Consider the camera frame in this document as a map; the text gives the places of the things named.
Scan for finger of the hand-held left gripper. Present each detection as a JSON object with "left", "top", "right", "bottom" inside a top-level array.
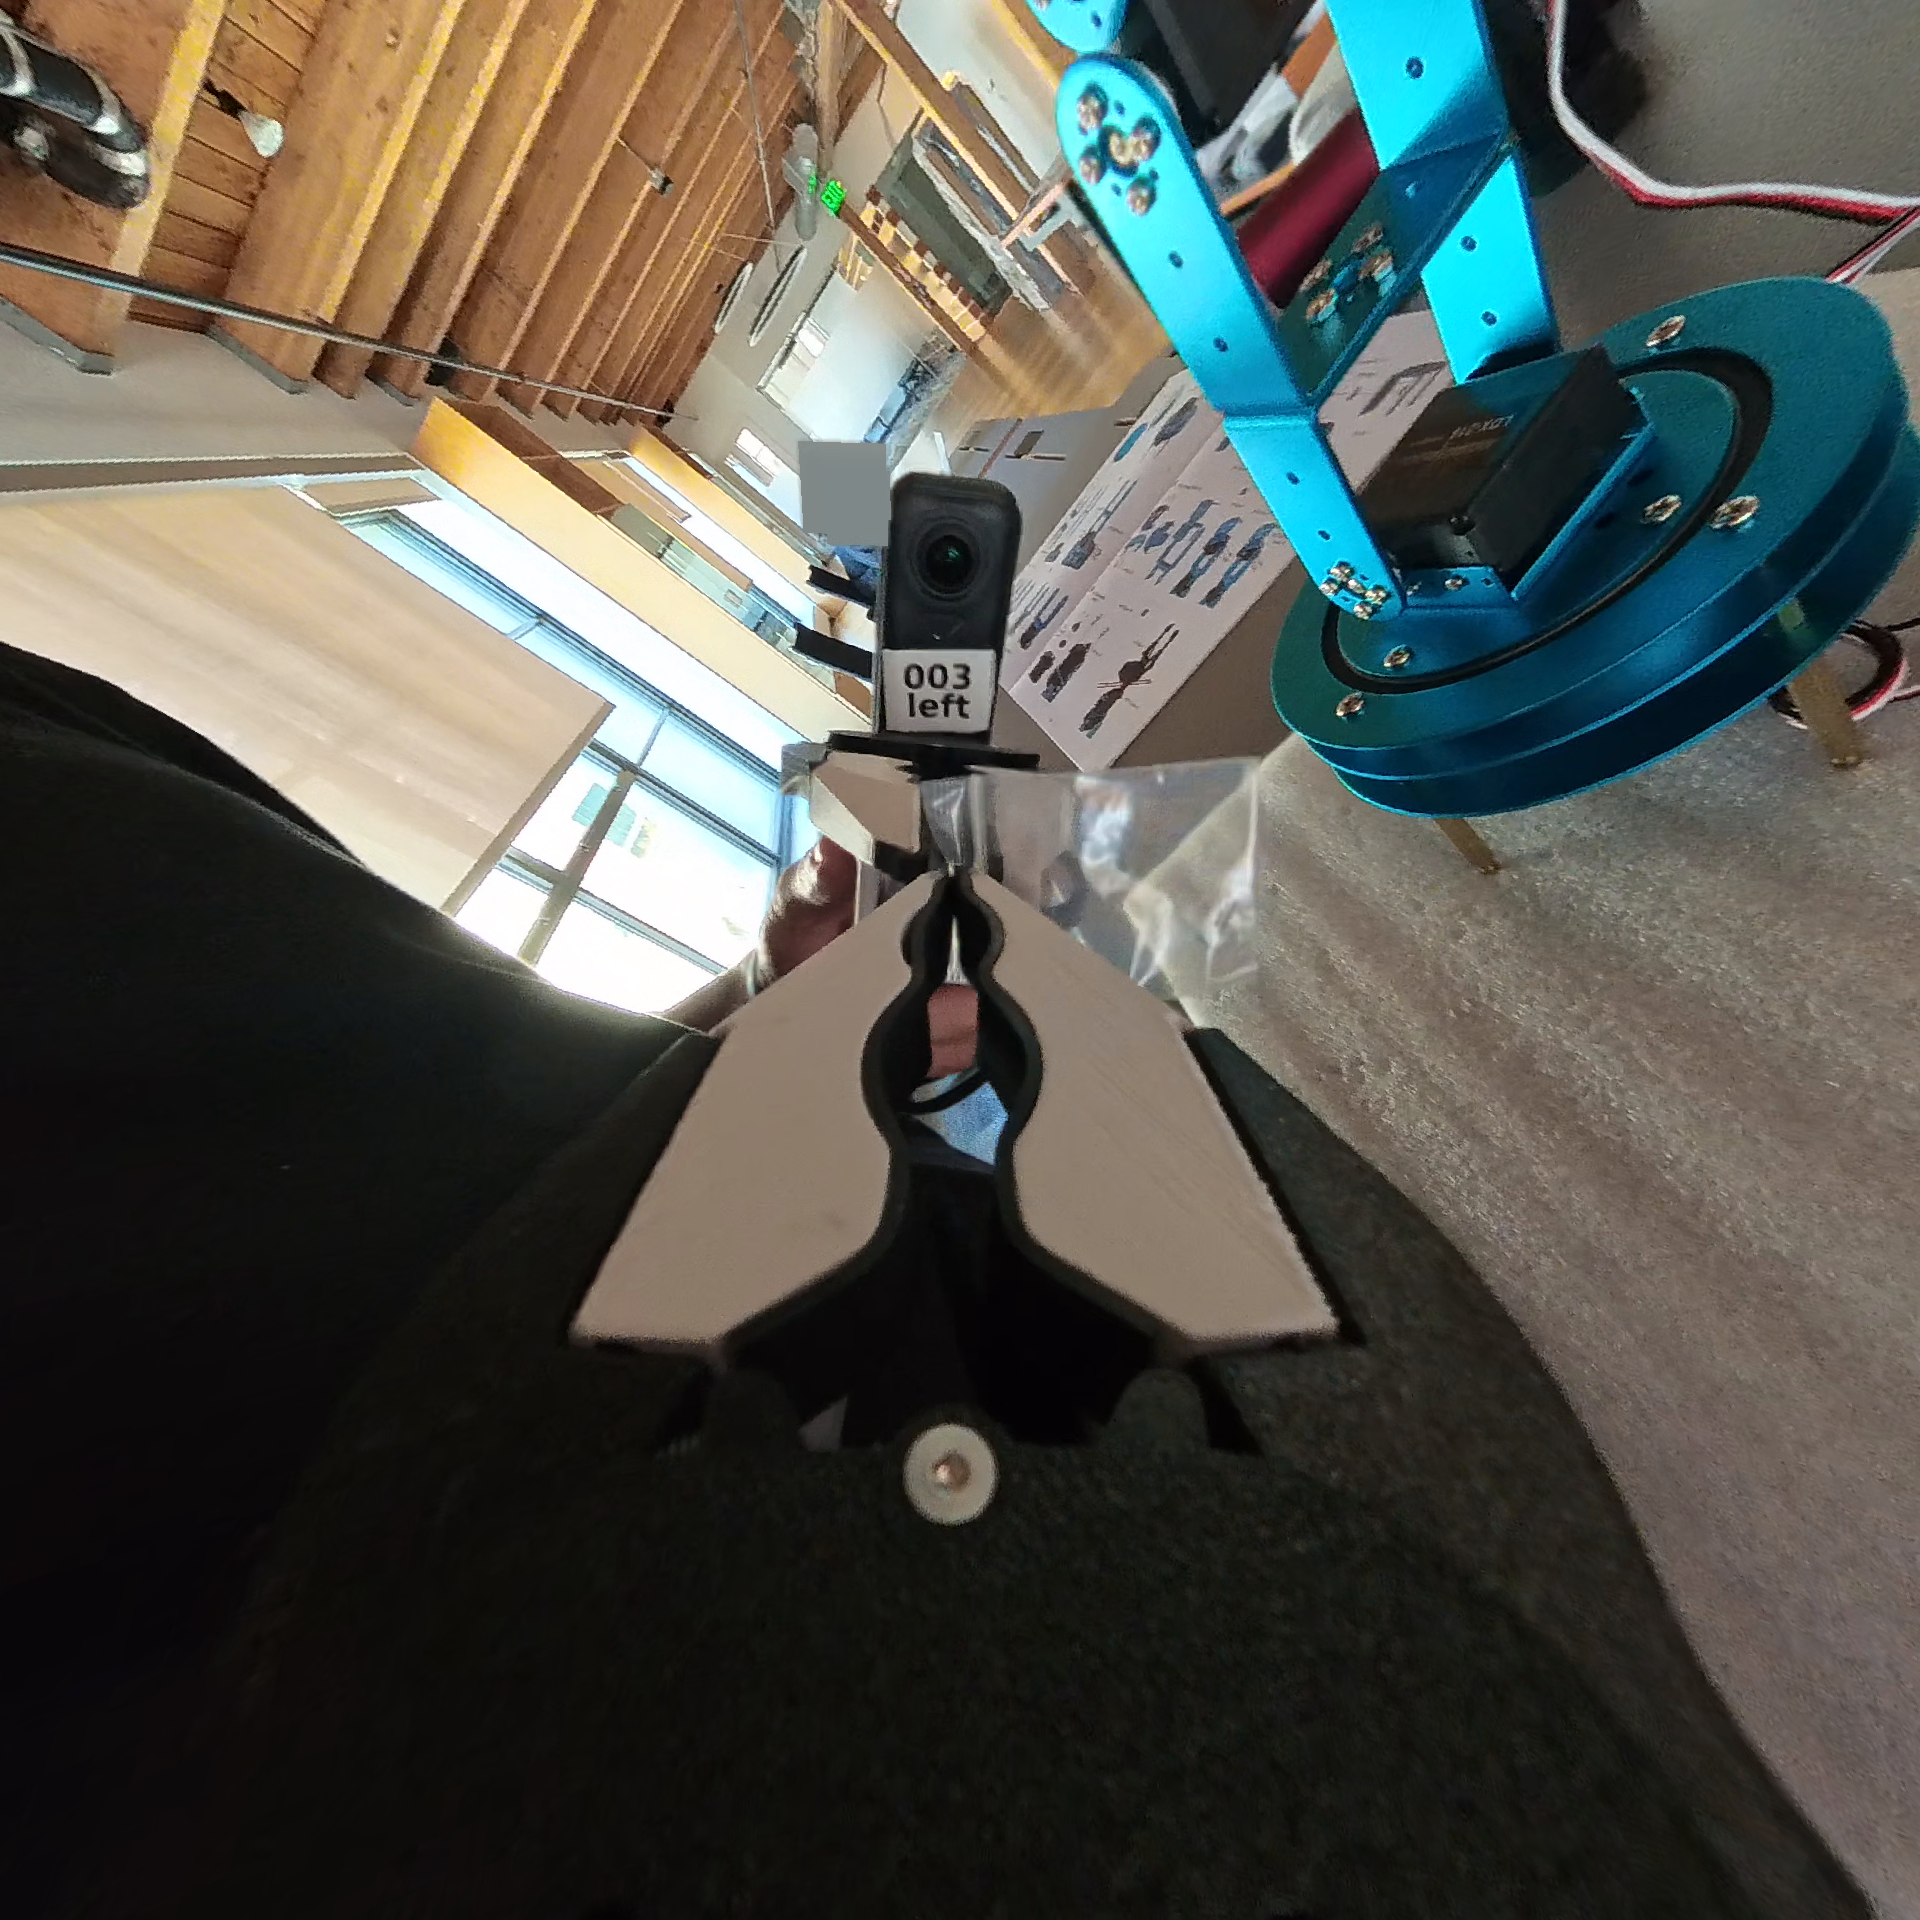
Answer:
[
  {"left": 923, "top": 768, "right": 1047, "bottom": 882},
  {"left": 807, "top": 754, "right": 929, "bottom": 884}
]

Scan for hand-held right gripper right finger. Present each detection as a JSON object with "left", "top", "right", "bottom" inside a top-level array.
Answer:
[{"left": 958, "top": 877, "right": 1345, "bottom": 1361}]

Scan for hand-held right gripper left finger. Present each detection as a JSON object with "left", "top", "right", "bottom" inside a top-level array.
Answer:
[{"left": 570, "top": 873, "right": 956, "bottom": 1364}]

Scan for small clear zip bag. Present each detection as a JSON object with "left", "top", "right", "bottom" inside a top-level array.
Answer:
[{"left": 915, "top": 756, "right": 1263, "bottom": 998}]

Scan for person's left forearm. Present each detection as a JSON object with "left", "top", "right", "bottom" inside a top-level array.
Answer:
[{"left": 662, "top": 959, "right": 775, "bottom": 1040}]

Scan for person's left hand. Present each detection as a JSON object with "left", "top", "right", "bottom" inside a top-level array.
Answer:
[{"left": 756, "top": 838, "right": 881, "bottom": 1004}]

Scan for printed instruction sheet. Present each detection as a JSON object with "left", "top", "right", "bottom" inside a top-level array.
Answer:
[{"left": 1006, "top": 316, "right": 1442, "bottom": 745}]

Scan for white foam mat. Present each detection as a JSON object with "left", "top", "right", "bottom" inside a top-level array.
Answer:
[{"left": 1192, "top": 194, "right": 1920, "bottom": 1920}]

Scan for person's black clothing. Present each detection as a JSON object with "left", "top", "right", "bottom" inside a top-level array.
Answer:
[{"left": 0, "top": 644, "right": 723, "bottom": 1920}]

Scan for grey ceiling pipes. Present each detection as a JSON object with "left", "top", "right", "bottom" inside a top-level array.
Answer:
[{"left": 0, "top": 30, "right": 154, "bottom": 202}]

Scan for red white black servo cable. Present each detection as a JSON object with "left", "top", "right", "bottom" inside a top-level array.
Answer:
[
  {"left": 1775, "top": 614, "right": 1920, "bottom": 736},
  {"left": 1543, "top": 0, "right": 1920, "bottom": 295}
]

